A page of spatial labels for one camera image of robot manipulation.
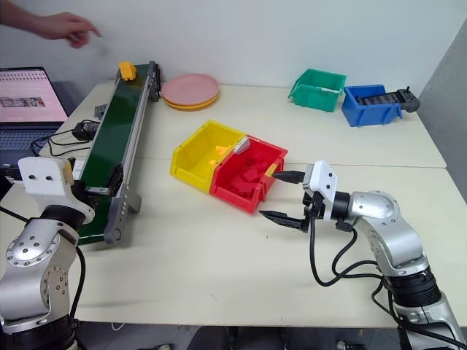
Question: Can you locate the dark rounded shape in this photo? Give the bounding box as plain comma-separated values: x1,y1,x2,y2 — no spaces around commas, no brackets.
188,325,240,350

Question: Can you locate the yellow plate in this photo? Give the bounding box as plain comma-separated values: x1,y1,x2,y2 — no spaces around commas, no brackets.
162,90,221,112

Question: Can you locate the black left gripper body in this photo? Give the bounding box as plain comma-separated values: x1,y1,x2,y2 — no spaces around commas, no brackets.
72,179,99,213

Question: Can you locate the black power adapter cable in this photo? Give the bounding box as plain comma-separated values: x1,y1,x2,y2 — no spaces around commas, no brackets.
29,130,93,158

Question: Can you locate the yellow toy block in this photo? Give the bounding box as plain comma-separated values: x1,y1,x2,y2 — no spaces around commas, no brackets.
118,61,138,83

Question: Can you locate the green storage bin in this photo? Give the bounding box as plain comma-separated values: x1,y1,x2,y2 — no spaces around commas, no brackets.
287,68,348,114

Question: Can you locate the green conveyor belt silver frame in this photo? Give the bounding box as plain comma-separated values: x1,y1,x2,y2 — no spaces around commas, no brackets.
74,61,164,246

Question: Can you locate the black handheld controller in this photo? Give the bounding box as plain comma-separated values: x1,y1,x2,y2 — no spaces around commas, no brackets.
355,86,422,113

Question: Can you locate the red storage bin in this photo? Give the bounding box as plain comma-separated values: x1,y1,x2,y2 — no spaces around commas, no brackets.
209,136,290,215

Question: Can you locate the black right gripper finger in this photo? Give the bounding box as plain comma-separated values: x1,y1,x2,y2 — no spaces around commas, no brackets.
258,209,312,232
271,170,306,185

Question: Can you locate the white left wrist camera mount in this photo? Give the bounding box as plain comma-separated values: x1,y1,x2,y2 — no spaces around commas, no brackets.
17,156,96,221

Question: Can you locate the grey label holder piece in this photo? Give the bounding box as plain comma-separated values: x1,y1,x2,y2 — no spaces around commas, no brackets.
233,137,252,155

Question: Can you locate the black power adapter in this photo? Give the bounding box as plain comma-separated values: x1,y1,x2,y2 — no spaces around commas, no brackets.
71,121,100,142

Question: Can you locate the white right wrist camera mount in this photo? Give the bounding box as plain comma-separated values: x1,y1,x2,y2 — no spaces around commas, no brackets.
301,160,339,206

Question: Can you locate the blue storage bin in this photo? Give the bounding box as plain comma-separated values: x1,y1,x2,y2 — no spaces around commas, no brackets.
341,84,404,128

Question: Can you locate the pink plate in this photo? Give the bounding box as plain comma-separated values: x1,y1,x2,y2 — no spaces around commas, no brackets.
161,73,220,106

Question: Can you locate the yellow storage bin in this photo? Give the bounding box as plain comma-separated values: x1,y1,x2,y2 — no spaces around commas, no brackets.
169,120,250,193

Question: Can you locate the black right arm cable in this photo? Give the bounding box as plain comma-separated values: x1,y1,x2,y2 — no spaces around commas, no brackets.
308,214,385,289

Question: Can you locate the person's bare hand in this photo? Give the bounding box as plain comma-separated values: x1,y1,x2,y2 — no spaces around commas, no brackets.
34,11,104,50

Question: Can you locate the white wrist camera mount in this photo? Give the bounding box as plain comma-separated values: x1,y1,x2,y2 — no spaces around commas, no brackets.
17,156,96,221
301,160,339,206

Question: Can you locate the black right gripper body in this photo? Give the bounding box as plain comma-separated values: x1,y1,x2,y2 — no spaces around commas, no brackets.
301,188,328,222

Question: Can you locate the open laptop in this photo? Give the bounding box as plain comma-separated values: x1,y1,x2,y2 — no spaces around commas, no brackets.
0,66,71,151

